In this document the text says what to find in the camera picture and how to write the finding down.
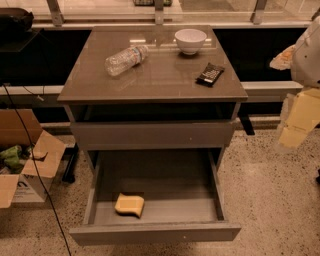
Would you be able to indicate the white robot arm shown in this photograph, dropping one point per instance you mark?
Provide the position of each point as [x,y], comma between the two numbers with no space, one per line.
[305,65]

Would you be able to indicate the cardboard box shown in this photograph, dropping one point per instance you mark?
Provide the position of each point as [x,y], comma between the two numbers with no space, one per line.
[41,156]

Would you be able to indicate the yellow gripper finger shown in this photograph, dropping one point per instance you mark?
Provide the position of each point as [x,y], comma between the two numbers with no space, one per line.
[283,60]
[300,114]

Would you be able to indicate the yellow sponge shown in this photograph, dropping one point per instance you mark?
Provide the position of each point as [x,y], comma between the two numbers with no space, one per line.
[129,204]

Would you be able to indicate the clear plastic water bottle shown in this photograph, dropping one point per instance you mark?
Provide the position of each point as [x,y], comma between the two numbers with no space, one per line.
[126,59]

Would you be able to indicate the closed grey upper drawer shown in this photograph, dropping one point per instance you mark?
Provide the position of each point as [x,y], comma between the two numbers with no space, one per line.
[136,136]

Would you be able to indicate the black snack packet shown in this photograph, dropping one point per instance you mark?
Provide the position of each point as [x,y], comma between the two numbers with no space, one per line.
[210,75]

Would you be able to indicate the grey drawer cabinet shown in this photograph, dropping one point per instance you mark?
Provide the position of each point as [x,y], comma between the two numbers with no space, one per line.
[161,89]

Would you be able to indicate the green bag in box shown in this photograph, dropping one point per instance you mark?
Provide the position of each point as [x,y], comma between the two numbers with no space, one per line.
[12,157]

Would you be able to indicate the black device on shelf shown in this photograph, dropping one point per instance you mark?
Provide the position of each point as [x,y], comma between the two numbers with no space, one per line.
[16,20]

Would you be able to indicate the white ceramic bowl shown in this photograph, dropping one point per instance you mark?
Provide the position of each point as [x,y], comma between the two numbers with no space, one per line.
[190,41]

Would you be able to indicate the open grey middle drawer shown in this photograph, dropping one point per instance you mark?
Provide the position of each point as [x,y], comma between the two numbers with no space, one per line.
[181,195]

